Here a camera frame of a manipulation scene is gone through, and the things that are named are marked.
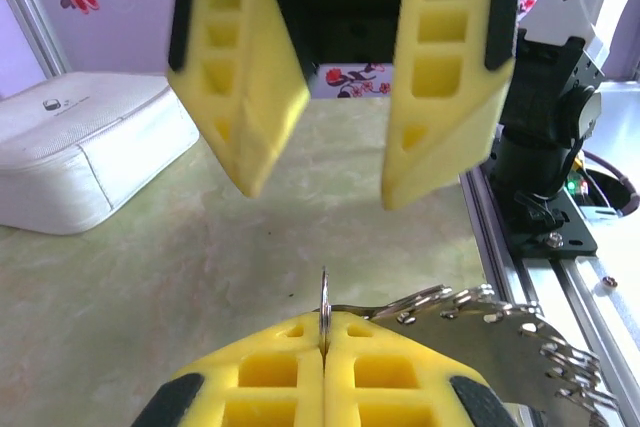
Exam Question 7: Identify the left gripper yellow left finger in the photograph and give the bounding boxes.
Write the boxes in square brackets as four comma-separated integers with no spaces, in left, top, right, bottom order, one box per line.
[132,310,326,427]

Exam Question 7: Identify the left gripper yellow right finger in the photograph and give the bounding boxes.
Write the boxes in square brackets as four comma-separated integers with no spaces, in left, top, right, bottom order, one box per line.
[324,310,521,427]

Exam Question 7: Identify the metal keyring holder with rings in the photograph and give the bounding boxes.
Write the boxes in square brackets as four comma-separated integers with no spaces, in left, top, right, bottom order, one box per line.
[318,266,621,427]

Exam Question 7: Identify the white zip pouch case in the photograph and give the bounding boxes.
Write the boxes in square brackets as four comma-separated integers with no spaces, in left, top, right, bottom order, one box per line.
[0,70,202,237]

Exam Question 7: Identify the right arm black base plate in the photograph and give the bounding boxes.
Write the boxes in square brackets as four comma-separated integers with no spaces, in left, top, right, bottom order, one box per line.
[502,191,600,261]

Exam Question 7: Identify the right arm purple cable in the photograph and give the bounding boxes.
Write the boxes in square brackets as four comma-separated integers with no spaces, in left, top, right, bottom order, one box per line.
[582,149,640,221]

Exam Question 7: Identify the aluminium mounting rail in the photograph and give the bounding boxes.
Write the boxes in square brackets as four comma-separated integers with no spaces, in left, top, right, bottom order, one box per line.
[459,166,640,427]

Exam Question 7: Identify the aluminium frame post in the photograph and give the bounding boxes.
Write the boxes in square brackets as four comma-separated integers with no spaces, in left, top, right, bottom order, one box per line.
[0,0,71,79]

